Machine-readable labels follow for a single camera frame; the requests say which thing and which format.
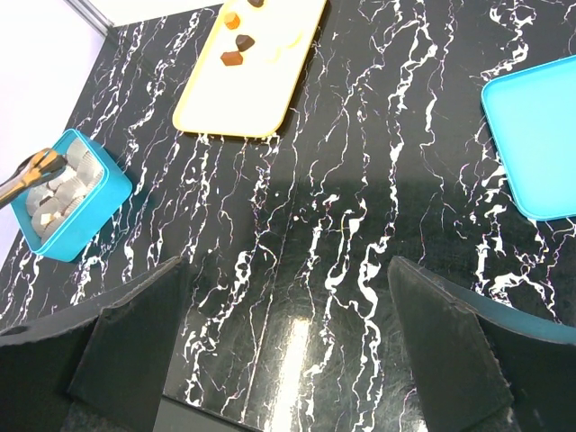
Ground dark chocolate topmost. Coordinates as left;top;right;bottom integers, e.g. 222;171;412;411
247;0;264;8

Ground metal tongs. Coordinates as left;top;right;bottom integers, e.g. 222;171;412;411
0;148;68;209

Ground white chocolate round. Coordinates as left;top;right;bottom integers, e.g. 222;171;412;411
265;48;282;64

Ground dark chocolate top piece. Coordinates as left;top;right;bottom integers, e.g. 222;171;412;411
235;34;255;52

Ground blue chocolate tin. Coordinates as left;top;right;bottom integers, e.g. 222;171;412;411
9;129;132;262

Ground brown chocolate block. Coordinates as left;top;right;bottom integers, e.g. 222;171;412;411
220;51;244;67

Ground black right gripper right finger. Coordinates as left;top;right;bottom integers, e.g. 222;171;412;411
388;256;575;431

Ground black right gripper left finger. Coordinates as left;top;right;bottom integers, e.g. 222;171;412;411
1;256;188;431

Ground yellow tray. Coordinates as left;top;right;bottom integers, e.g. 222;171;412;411
172;1;326;138

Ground white chocolate top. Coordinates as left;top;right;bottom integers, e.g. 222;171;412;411
283;31;302;49

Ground blue tin lid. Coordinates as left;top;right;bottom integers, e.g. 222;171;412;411
481;56;575;221

